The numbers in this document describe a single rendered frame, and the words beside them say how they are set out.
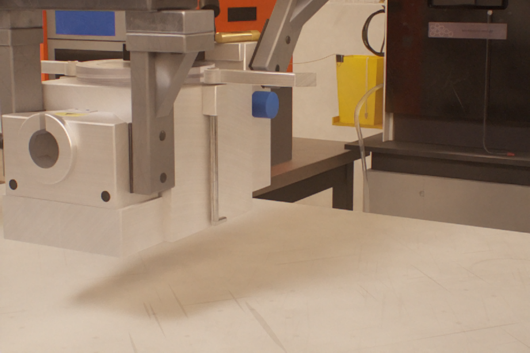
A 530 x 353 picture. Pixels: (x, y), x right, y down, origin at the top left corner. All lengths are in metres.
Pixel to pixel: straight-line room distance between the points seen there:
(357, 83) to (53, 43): 0.73
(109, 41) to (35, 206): 1.36
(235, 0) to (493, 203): 0.70
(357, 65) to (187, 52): 1.81
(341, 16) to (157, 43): 3.06
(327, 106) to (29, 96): 3.05
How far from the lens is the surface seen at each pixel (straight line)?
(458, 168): 2.18
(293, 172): 2.09
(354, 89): 2.33
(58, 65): 0.66
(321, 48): 3.62
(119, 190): 0.55
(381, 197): 2.24
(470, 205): 2.16
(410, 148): 2.20
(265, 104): 0.65
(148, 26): 0.53
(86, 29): 1.96
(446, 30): 2.21
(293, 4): 0.67
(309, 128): 3.67
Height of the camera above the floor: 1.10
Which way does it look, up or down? 10 degrees down
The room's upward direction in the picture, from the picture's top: straight up
